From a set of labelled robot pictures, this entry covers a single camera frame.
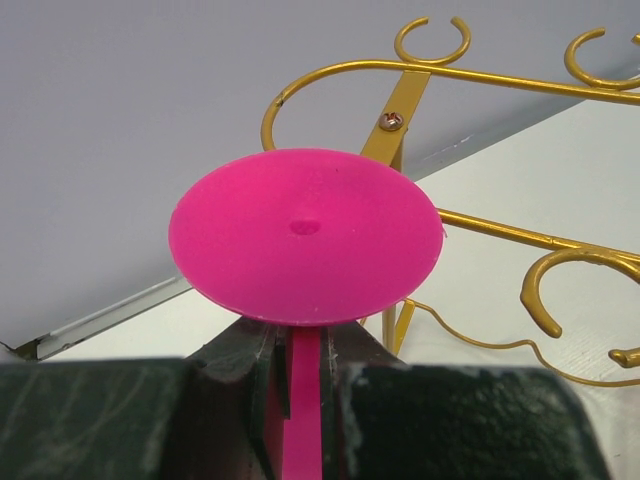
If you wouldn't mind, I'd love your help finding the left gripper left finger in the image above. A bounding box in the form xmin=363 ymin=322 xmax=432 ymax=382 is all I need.
xmin=1 ymin=318 xmax=289 ymax=479

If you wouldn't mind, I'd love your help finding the gold wire wine glass rack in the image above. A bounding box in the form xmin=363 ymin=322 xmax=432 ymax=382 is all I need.
xmin=260 ymin=18 xmax=639 ymax=388

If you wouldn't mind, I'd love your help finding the pink plastic wine glass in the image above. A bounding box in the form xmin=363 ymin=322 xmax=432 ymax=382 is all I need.
xmin=168 ymin=149 xmax=445 ymax=479

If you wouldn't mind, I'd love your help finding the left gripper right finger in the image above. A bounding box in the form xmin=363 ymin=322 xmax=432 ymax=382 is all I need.
xmin=320 ymin=322 xmax=610 ymax=479

